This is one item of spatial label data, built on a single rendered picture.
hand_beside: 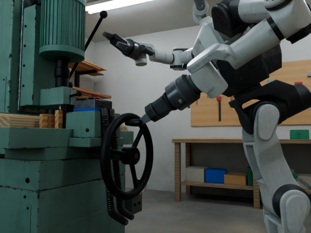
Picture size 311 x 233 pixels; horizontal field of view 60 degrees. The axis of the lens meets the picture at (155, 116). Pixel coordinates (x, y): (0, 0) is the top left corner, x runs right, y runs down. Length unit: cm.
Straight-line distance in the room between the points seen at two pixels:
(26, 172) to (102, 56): 451
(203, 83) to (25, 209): 65
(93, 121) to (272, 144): 67
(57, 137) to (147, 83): 388
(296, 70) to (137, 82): 250
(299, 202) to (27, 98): 112
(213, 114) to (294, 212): 324
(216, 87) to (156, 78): 392
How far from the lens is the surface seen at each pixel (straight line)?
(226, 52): 74
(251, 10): 88
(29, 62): 123
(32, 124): 106
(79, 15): 120
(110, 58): 520
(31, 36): 126
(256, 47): 74
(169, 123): 448
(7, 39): 132
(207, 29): 108
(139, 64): 150
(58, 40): 113
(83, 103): 96
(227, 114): 424
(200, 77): 77
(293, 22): 75
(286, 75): 429
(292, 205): 116
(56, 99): 113
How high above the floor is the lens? 87
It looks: 4 degrees up
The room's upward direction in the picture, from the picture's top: straight up
